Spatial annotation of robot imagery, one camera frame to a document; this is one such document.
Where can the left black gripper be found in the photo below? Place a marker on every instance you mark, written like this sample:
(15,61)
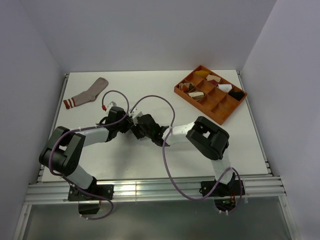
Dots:
(128,121)

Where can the red beige rolled sock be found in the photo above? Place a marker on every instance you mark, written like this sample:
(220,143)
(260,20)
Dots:
(213,79)

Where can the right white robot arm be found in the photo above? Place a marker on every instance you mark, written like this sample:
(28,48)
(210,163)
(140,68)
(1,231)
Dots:
(208,138)

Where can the yellow rolled sock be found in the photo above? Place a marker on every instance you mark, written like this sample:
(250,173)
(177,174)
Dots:
(202,73)

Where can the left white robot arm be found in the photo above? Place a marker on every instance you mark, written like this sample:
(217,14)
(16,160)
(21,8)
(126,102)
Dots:
(61,154)

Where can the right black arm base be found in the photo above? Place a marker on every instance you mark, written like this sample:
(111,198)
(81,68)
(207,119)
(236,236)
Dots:
(228,193)

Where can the white rolled sock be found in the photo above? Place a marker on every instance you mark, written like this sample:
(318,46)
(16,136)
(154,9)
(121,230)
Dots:
(225,87)

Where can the beige brown rolled sock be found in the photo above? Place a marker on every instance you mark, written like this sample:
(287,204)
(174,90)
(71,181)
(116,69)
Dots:
(196,95)

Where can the orange compartment tray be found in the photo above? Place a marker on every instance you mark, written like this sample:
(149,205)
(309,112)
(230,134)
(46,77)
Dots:
(216,104)

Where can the black rolled sock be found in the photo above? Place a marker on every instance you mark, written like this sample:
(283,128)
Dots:
(238,95)

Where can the beige sock with red stripes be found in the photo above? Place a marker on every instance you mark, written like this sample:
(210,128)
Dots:
(87,96)

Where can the brown patterned rolled sock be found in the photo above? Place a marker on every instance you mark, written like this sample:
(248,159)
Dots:
(186,86)

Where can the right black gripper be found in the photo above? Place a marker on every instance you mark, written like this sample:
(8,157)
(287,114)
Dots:
(135,130)

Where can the aluminium frame rail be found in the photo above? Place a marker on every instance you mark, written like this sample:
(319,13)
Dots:
(158,189)

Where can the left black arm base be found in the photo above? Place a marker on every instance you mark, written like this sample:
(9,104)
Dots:
(90,200)

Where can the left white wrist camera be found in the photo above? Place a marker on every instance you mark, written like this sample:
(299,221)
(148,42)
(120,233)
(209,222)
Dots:
(108,107)

